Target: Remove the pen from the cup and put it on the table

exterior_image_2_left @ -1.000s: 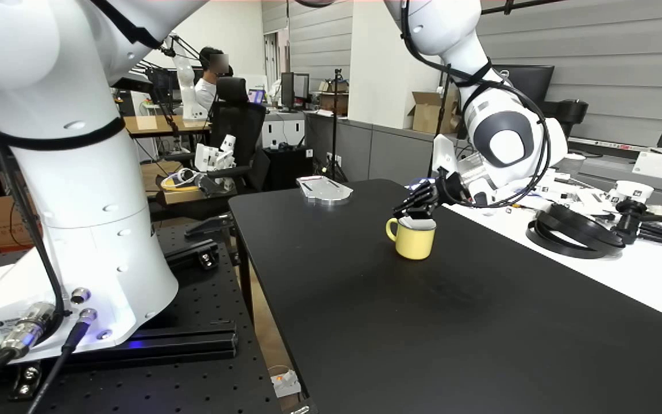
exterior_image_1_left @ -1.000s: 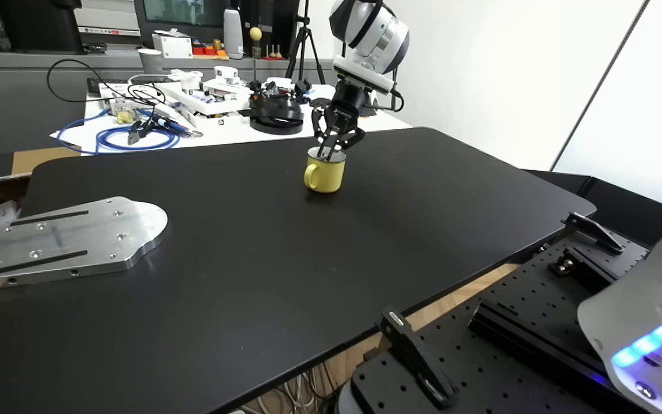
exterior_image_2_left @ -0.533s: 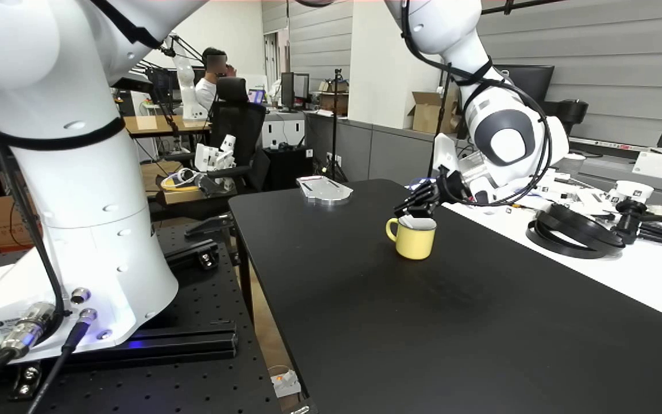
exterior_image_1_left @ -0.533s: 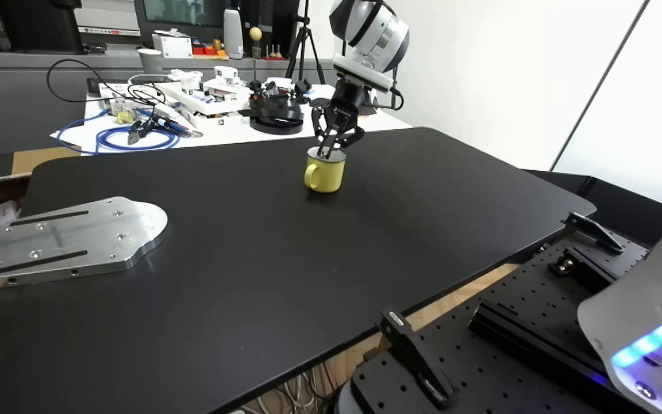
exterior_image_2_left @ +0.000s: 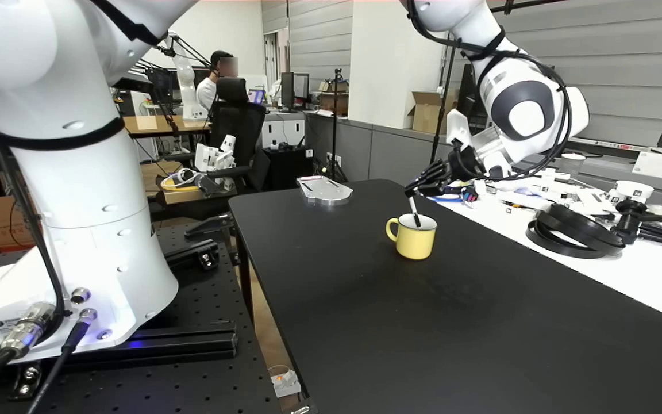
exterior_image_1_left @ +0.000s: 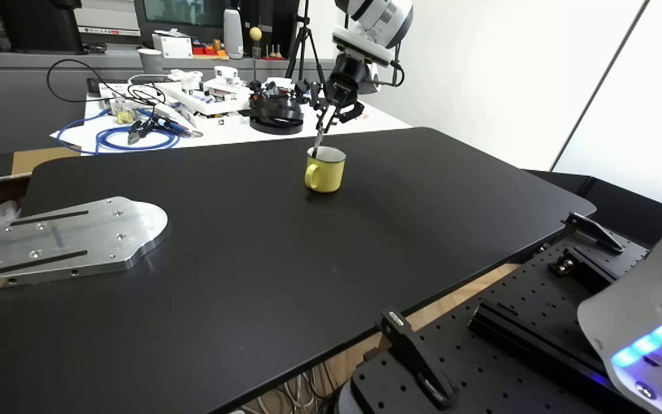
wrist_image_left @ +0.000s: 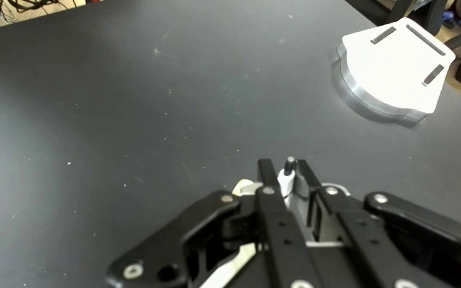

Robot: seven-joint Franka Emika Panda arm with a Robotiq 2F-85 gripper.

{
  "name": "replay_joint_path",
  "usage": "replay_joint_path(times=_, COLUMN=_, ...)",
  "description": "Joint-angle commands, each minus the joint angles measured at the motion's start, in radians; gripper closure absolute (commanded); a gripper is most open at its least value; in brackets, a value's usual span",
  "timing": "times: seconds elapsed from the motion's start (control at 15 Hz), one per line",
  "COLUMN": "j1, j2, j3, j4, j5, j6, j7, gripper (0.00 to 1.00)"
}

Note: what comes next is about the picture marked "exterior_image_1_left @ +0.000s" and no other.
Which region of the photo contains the black pliers tool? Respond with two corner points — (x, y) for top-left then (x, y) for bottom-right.
(123, 112), (166, 148)

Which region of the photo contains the black perforated breadboard base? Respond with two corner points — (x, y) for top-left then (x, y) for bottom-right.
(332, 227), (651, 414)

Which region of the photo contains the grey pen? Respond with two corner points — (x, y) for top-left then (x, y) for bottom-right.
(310, 106), (338, 160)

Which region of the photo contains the blue cable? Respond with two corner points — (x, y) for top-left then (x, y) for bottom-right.
(55, 106), (183, 157)

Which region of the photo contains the black camera tripod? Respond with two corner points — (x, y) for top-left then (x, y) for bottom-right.
(282, 0), (327, 86)

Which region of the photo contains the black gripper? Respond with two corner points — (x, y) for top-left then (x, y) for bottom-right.
(323, 51), (364, 130)

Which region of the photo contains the black cable loop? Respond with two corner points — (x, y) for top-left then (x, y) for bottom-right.
(44, 56), (107, 106)

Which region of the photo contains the white cylindrical speaker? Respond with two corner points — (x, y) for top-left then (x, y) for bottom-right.
(221, 7), (245, 60)

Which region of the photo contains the white desk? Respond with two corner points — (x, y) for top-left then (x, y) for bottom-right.
(47, 79), (413, 159)

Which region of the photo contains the yellow enamel mug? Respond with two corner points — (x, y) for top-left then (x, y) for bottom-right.
(301, 142), (349, 196)

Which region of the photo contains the black computer monitor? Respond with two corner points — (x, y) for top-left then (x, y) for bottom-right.
(131, 0), (235, 44)

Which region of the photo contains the silver metal mounting plate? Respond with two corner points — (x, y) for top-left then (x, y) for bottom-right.
(0, 193), (169, 291)

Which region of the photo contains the black coiled cable bundle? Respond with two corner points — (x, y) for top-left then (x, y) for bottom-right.
(245, 79), (308, 137)

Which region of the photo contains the white electronic device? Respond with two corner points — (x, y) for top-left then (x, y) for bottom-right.
(153, 64), (254, 119)

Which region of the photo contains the black aluminium rail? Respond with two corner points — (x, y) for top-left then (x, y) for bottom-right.
(467, 300), (605, 381)

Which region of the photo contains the black table clamp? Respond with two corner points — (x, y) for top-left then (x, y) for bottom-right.
(563, 209), (624, 257)
(379, 309), (458, 410)

